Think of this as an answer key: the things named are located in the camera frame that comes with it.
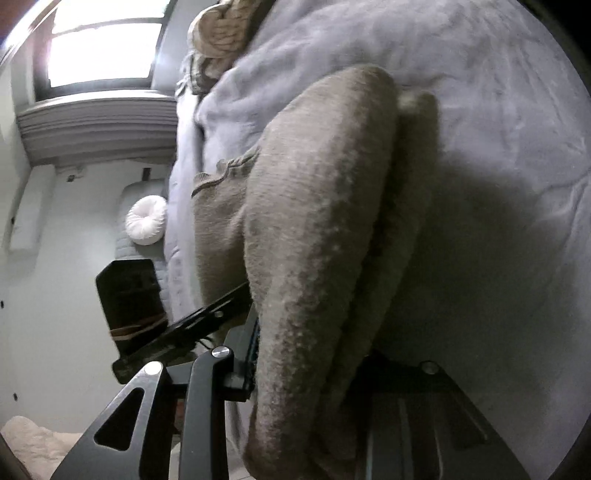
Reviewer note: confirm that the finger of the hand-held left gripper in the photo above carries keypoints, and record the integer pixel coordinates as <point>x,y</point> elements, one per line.
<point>194,323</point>

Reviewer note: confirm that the beige knitted blanket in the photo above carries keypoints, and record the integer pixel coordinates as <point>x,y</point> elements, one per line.
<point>217,32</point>

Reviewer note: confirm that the white round cushion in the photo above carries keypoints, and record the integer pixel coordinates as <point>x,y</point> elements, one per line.
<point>145,220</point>

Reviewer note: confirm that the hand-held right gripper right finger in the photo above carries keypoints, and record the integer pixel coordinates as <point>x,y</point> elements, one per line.
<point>415,415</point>

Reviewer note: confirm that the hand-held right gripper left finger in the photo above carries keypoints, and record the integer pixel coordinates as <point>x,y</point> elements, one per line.
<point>252,351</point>

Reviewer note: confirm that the cream cloth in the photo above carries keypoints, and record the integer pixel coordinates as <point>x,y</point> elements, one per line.
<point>32,443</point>

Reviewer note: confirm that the grey bedspread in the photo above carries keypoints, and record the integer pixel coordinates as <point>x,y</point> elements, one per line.
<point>485,138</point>

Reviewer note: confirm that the grey quilted bench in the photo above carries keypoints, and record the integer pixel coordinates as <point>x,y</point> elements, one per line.
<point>138,187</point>

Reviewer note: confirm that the window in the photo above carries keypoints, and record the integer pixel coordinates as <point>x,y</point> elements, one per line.
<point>101,50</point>

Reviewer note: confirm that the white ribbed radiator cover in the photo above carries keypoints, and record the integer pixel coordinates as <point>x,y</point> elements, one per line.
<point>97,129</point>

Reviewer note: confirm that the taupe knit sweater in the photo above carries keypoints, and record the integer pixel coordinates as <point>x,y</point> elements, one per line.
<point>314,230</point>

